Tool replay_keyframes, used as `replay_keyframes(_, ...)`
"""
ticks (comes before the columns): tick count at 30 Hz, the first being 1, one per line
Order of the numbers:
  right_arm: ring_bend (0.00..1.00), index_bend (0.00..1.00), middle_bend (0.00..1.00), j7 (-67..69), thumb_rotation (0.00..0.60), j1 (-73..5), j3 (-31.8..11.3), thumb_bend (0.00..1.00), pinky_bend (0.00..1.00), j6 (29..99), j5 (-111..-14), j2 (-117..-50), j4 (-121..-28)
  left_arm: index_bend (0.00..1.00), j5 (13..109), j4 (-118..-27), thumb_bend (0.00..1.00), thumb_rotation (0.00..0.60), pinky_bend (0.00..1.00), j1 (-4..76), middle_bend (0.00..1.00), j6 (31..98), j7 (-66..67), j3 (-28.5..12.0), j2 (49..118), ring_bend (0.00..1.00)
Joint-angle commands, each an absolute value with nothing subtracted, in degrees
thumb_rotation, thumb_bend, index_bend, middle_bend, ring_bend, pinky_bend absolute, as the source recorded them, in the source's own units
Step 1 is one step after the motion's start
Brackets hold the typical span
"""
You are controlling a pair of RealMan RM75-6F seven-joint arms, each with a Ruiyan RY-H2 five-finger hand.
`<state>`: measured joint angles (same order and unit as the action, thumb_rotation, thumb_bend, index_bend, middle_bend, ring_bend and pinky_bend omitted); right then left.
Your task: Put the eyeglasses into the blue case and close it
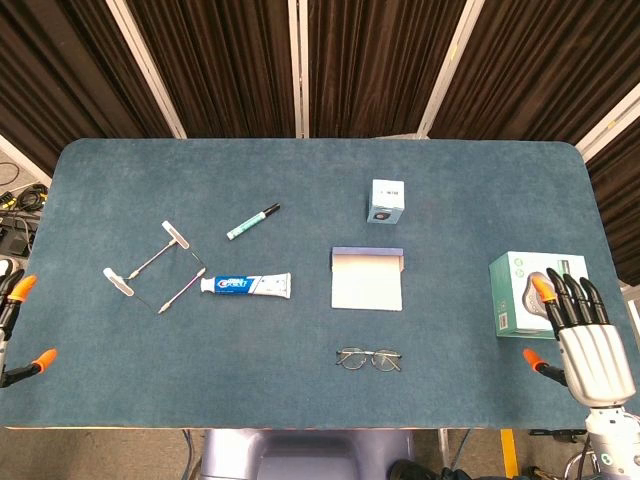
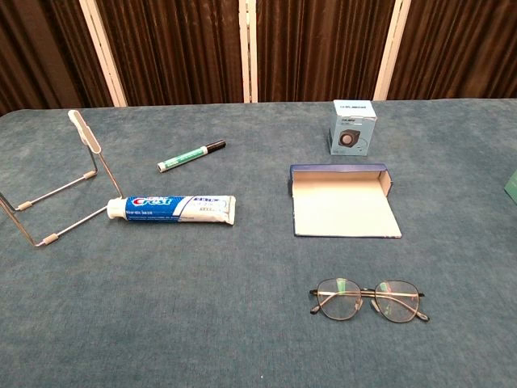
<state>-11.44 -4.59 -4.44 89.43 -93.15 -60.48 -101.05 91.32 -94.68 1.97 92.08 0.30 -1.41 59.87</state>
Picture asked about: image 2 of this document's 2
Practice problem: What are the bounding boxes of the blue glasses case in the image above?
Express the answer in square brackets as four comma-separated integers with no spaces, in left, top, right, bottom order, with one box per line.
[288,162,403,238]

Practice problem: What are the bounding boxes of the round metal-frame eyeglasses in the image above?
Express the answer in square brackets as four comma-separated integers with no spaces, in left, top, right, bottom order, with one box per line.
[309,276,431,324]

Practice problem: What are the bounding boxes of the small light-blue speaker box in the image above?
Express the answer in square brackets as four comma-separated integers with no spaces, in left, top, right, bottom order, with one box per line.
[327,99,379,157]

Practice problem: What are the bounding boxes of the green marker with black cap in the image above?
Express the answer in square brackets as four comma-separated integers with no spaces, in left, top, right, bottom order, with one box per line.
[156,139,227,174]

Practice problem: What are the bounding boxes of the white blue toothpaste tube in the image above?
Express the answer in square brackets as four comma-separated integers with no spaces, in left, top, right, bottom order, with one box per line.
[106,194,237,226]

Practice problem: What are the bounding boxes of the blue felt table cloth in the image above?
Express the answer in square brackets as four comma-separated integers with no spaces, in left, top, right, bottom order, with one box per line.
[0,98,517,388]

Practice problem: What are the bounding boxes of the brown pleated curtain panel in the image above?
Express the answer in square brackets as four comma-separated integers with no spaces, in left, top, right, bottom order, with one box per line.
[0,0,112,116]
[254,0,397,103]
[387,0,517,101]
[95,0,245,107]

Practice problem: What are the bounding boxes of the white screen frame post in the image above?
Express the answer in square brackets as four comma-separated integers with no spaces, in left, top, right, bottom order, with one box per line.
[372,0,413,101]
[237,0,259,103]
[78,0,129,108]

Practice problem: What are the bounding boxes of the metal wire stand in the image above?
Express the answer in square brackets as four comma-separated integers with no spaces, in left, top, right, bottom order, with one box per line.
[0,109,125,248]

